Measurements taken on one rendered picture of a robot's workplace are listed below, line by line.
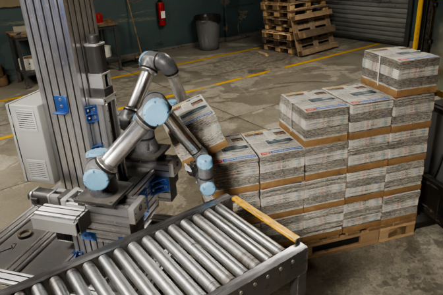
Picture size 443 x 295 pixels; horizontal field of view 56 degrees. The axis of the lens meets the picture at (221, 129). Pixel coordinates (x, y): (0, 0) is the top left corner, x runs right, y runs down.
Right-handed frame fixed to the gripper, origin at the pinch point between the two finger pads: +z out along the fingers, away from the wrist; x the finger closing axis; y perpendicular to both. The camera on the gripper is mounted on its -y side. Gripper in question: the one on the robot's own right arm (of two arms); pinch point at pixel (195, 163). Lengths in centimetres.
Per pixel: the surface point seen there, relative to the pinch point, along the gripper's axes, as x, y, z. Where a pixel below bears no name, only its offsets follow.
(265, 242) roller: -11, -7, -76
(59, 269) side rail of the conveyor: 66, 20, -66
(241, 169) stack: -22.2, -13.6, -6.6
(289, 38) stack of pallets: -285, -150, 572
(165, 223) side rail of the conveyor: 24, 6, -49
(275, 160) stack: -42.6, -19.1, -5.9
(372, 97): -114, -13, -1
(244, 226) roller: -7, -5, -63
